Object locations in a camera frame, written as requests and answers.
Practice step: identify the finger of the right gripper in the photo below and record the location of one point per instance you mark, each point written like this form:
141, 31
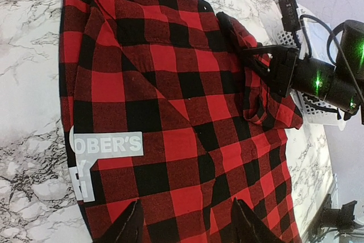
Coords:
264, 51
260, 64

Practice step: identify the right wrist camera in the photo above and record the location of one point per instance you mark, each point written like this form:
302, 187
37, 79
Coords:
290, 19

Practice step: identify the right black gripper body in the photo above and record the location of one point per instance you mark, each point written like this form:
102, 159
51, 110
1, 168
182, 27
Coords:
348, 37

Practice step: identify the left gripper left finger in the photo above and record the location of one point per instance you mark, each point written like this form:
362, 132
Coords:
127, 227

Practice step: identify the white plastic laundry basket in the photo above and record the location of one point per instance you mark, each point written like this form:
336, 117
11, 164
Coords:
324, 97

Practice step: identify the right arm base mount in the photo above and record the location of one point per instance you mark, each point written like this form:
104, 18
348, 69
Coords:
339, 221

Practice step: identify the red black plaid shirt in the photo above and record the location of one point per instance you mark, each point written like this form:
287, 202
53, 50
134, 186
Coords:
157, 105

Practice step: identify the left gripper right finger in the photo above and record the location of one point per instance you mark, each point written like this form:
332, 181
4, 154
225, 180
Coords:
247, 227

